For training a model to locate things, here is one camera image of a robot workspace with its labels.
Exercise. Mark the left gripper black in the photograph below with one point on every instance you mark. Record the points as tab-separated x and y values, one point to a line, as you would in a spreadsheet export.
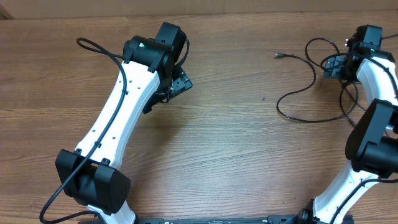
181	82

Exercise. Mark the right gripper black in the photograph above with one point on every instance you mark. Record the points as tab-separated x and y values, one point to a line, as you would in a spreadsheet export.
333	69

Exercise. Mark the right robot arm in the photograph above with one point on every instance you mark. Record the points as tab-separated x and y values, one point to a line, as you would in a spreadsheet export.
371	156

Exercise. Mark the cardboard back panel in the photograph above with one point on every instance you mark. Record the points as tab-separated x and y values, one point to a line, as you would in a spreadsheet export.
49	9

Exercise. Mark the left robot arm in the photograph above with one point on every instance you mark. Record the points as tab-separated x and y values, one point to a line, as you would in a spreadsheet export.
150	72

